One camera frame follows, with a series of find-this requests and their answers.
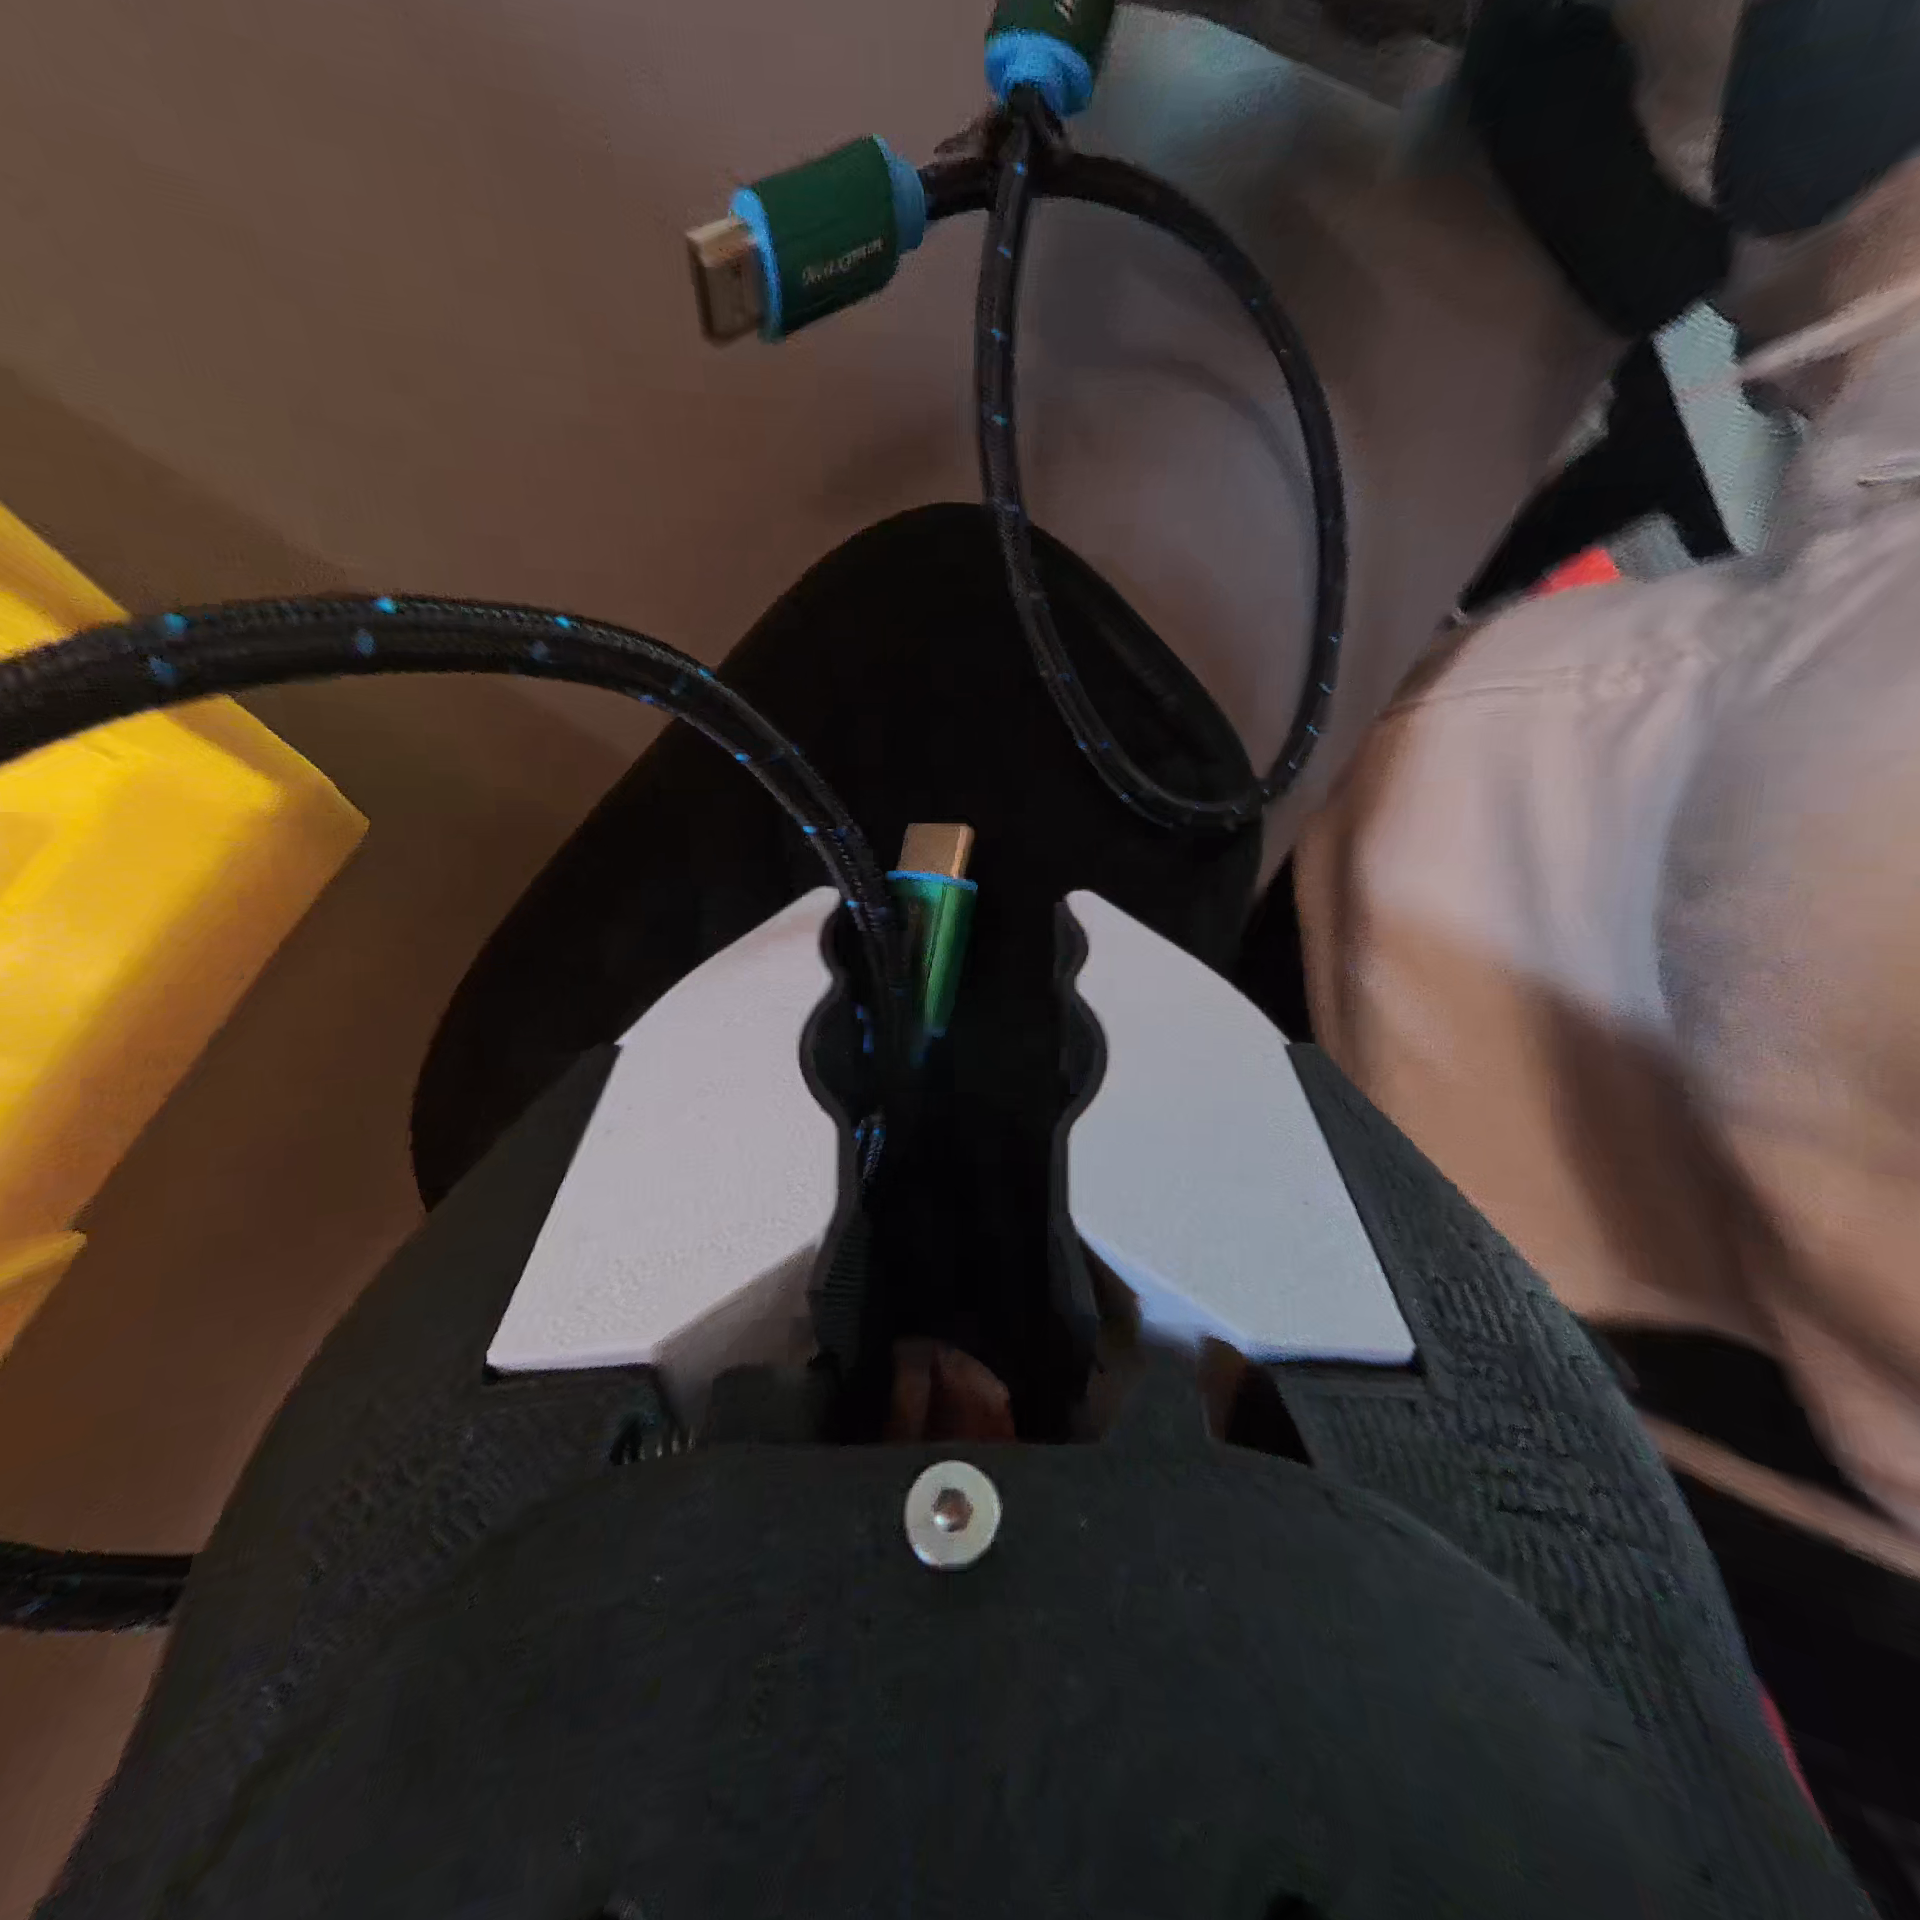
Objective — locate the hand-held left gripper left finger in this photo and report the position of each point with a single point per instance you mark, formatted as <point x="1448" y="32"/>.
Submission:
<point x="674" y="1185"/>

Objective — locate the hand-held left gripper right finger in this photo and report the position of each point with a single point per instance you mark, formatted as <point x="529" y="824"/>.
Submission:
<point x="1230" y="1185"/>

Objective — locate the yellow plastic bin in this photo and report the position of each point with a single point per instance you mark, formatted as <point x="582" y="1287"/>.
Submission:
<point x="120" y="900"/>

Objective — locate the grey desk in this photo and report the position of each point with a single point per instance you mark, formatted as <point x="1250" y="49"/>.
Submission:
<point x="450" y="299"/>

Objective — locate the person's left hand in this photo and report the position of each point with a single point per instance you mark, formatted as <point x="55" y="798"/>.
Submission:
<point x="944" y="1387"/>

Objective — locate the black wrist rest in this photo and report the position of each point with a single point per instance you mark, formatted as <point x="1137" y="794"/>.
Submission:
<point x="840" y="704"/>

